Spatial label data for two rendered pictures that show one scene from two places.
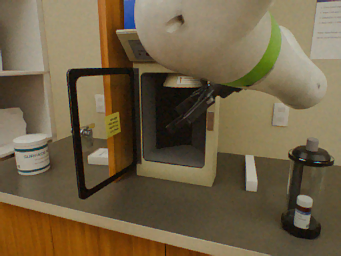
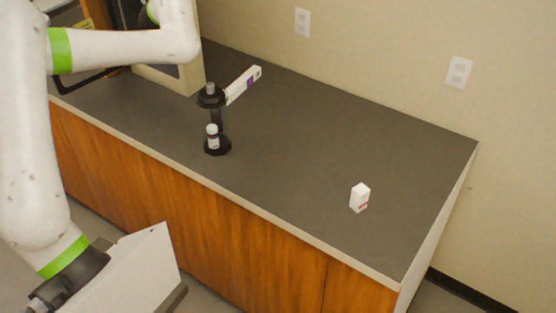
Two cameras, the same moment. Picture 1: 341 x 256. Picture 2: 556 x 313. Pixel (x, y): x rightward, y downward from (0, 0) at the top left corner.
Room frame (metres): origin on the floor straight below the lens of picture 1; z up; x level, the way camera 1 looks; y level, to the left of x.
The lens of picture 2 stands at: (-0.49, -0.90, 2.04)
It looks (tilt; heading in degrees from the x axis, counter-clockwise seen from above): 44 degrees down; 15
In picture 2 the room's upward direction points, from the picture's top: straight up
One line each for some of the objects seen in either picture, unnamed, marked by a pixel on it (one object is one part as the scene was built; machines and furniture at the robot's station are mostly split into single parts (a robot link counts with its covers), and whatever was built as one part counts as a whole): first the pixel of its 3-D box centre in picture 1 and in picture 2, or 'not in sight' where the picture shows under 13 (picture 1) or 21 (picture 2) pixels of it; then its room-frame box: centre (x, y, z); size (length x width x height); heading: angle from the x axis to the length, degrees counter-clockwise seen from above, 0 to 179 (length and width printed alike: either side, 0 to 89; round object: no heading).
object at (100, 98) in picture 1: (108, 127); (80, 34); (0.80, 0.21, 1.19); 0.30 x 0.01 x 0.40; 153
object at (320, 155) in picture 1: (311, 151); (210, 92); (0.61, -0.38, 1.18); 0.09 x 0.09 x 0.07
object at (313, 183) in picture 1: (305, 191); (214, 121); (0.61, -0.38, 1.06); 0.11 x 0.11 x 0.21
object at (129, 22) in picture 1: (144, 17); not in sight; (0.87, 0.09, 1.56); 0.10 x 0.10 x 0.09; 71
